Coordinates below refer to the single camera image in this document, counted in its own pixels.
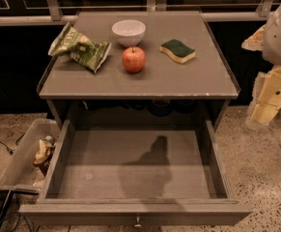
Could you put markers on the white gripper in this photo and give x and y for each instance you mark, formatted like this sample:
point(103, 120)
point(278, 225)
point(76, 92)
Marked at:
point(280, 39)

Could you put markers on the red apple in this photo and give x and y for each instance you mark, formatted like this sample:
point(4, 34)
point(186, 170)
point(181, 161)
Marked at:
point(134, 59)

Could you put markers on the open grey top drawer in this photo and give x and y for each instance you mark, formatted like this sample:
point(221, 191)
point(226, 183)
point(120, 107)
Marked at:
point(109, 175)

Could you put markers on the metal drawer knob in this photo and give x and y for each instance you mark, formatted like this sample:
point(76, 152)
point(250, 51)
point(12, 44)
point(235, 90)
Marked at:
point(137, 224)

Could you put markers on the grey cabinet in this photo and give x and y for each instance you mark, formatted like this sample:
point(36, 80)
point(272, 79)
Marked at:
point(204, 77)

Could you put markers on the green yellow sponge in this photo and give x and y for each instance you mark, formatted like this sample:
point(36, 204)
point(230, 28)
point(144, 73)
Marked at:
point(177, 51)

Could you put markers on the white bowl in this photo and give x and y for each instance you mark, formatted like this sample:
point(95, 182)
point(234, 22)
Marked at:
point(129, 32)

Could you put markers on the green chip bag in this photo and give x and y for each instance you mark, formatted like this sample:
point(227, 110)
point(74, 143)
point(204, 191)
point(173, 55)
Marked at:
point(80, 48)

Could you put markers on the metal window railing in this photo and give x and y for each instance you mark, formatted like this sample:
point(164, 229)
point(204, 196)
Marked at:
point(140, 4)

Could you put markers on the snack package in bin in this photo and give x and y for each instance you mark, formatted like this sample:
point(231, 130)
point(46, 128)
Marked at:
point(43, 157)

